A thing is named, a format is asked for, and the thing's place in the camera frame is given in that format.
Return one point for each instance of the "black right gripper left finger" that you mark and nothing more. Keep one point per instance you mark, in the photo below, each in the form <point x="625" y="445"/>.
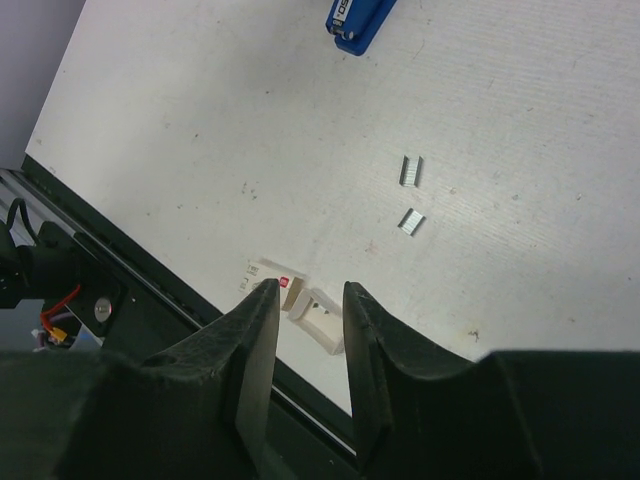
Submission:
<point x="196" y="410"/>

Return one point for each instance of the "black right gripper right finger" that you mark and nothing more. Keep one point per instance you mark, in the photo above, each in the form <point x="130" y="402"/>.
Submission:
<point x="422" y="412"/>

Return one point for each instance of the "staple box lid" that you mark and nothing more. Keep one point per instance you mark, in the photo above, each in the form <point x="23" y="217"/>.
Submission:
<point x="290" y="281"/>

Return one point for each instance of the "staple box tray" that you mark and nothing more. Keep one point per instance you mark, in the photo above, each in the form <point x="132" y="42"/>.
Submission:
<point x="321" y="318"/>

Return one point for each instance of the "small staple strip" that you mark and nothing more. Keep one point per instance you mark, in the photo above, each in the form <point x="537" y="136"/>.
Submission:
<point x="411" y="222"/>

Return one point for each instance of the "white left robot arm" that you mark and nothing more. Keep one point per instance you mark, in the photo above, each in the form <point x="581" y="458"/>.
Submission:
<point x="40" y="271"/>

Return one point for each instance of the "aluminium frame rail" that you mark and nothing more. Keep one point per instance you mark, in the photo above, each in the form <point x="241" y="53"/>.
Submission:
<point x="120" y="282"/>

